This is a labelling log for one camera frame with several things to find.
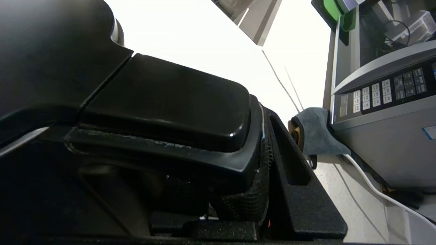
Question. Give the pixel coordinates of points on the green mat black edge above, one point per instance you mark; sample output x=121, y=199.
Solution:
x=332, y=8

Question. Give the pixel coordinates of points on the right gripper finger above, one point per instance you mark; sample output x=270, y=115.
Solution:
x=299, y=211

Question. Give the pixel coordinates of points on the black electric kettle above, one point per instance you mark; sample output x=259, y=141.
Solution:
x=153, y=102

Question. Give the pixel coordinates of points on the silver microwave oven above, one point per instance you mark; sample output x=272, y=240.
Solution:
x=391, y=143

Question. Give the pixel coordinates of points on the dark grey cloth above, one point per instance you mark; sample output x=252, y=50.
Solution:
x=316, y=132

